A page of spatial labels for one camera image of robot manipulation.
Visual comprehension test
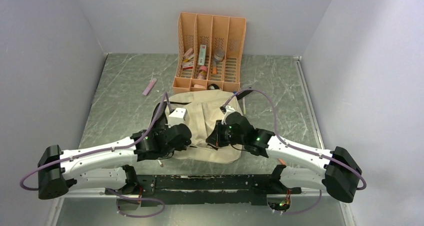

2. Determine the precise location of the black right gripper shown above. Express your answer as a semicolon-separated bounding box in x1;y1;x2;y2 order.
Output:
206;119;246;147

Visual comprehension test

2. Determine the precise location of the beige canvas backpack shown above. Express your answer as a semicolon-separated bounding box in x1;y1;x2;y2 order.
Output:
169;89;241;164

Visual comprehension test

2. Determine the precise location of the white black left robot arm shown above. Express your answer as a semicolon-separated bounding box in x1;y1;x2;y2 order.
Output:
37;124;192;200

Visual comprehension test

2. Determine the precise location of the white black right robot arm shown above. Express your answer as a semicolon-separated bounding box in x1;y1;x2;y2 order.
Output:
206;112;362;203

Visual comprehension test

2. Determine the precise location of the pink eraser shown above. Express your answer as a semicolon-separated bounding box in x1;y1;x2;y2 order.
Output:
142;78;157;96

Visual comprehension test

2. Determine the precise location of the pink tape roll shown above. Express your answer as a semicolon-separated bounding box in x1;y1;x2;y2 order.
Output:
196;66;208;80

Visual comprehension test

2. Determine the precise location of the red white small box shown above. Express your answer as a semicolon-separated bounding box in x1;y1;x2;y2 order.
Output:
182;48;194;70

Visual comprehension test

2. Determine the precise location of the teal white box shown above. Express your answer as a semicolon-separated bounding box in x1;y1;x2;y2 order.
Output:
197;44;207;66

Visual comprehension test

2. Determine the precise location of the grey glue stick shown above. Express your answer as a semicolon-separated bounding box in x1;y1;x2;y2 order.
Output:
212;49;226;75

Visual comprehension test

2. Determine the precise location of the orange plastic desk organizer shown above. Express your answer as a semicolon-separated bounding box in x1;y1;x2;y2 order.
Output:
172;13;247;94

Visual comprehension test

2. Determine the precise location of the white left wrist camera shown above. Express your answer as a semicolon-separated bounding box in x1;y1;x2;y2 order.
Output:
167;108;188;127

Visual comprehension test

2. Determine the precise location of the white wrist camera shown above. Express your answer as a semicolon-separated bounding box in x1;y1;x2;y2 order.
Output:
167;108;188;127
220;105;237;124

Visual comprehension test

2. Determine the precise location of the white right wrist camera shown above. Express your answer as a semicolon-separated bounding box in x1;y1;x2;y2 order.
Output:
220;105;237;124

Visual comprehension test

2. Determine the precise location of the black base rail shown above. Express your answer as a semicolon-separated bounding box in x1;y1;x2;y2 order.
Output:
118;174;301;205

